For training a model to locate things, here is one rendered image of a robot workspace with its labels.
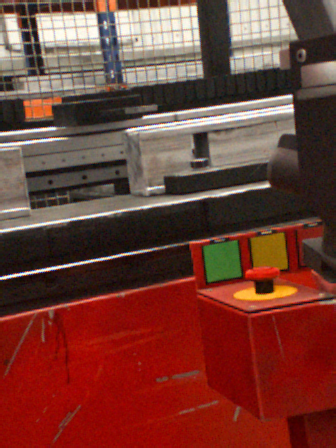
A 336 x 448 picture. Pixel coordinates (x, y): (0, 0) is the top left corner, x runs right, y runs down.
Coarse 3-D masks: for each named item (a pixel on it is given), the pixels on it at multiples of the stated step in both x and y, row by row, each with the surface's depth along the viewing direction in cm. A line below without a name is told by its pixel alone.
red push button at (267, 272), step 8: (248, 272) 121; (256, 272) 120; (264, 272) 120; (272, 272) 120; (280, 272) 121; (256, 280) 120; (264, 280) 120; (272, 280) 121; (256, 288) 121; (264, 288) 121; (272, 288) 121
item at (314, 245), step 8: (328, 232) 120; (304, 240) 125; (312, 240) 125; (320, 240) 125; (328, 240) 120; (312, 248) 123; (320, 248) 123; (328, 248) 120; (320, 256) 121; (328, 256) 120; (328, 264) 121
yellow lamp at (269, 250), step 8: (256, 240) 130; (264, 240) 130; (272, 240) 131; (280, 240) 131; (256, 248) 130; (264, 248) 130; (272, 248) 131; (280, 248) 131; (256, 256) 130; (264, 256) 130; (272, 256) 131; (280, 256) 131; (256, 264) 130; (264, 264) 130; (272, 264) 131; (280, 264) 131
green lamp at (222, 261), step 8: (208, 248) 128; (216, 248) 128; (224, 248) 129; (232, 248) 129; (208, 256) 128; (216, 256) 128; (224, 256) 129; (232, 256) 129; (208, 264) 128; (216, 264) 128; (224, 264) 129; (232, 264) 129; (208, 272) 128; (216, 272) 128; (224, 272) 129; (232, 272) 129; (240, 272) 130; (208, 280) 128; (216, 280) 129
